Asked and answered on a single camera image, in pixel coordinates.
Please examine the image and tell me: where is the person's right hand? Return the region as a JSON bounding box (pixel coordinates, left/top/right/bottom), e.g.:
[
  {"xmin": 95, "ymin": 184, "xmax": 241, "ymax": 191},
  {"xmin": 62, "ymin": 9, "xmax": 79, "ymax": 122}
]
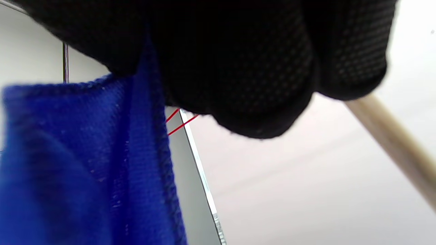
[{"xmin": 10, "ymin": 0, "xmax": 399, "ymax": 140}]

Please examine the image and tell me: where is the wooden rack with posts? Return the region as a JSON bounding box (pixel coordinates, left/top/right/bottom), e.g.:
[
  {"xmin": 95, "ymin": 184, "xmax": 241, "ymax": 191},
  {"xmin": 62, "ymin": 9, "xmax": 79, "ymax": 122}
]
[{"xmin": 344, "ymin": 94, "xmax": 436, "ymax": 213}]

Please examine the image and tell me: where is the frosted glass panel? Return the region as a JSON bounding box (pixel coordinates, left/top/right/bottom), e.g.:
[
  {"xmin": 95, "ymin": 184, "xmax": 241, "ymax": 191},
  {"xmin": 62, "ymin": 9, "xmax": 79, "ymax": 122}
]
[{"xmin": 165, "ymin": 107, "xmax": 227, "ymax": 245}]

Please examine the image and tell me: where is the blue towel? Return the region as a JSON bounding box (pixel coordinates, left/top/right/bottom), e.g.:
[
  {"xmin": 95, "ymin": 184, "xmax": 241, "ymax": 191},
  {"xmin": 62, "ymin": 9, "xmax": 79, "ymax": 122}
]
[{"xmin": 0, "ymin": 34, "xmax": 188, "ymax": 245}]

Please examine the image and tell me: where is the red elastic cord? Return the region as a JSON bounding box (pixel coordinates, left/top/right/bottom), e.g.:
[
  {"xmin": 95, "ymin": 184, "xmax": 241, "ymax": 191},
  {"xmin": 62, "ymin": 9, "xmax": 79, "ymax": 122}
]
[{"xmin": 165, "ymin": 108, "xmax": 200, "ymax": 136}]

